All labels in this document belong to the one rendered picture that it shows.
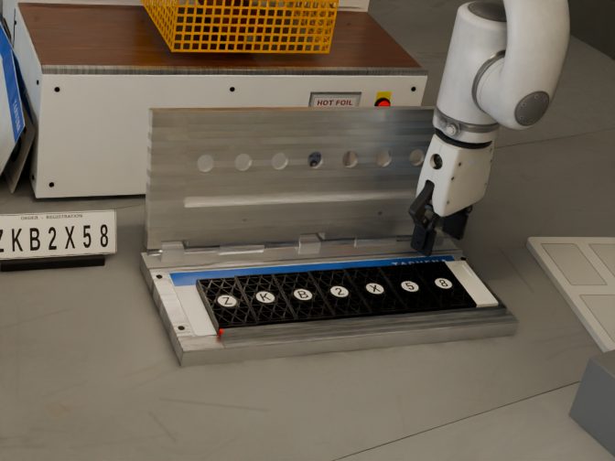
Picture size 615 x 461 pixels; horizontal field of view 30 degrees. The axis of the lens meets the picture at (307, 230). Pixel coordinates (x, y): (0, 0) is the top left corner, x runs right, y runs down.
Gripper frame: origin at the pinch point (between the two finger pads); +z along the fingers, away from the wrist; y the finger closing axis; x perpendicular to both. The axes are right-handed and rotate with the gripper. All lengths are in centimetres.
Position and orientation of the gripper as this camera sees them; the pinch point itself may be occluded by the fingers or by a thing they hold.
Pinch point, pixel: (438, 233)
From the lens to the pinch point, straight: 154.1
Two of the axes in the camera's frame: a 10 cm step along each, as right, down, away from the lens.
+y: 6.8, -3.0, 6.7
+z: -1.5, 8.4, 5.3
